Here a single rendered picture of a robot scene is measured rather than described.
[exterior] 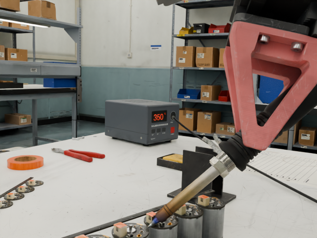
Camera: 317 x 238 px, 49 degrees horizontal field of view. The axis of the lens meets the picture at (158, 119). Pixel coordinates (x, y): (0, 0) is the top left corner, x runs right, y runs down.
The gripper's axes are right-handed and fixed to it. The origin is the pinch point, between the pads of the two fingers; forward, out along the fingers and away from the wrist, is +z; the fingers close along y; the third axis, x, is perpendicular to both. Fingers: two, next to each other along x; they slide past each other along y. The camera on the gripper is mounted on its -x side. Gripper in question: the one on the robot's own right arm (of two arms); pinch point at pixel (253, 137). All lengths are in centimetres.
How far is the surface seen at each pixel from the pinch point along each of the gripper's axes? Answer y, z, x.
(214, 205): -4.4, 5.7, -1.0
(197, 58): -433, -132, -30
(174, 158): -38.1, 3.2, -6.7
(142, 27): -507, -183, -133
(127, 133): -56, 1, -20
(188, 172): -22.3, 4.3, -3.6
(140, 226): 0.6, 7.9, -6.0
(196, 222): -2.2, 7.0, -2.3
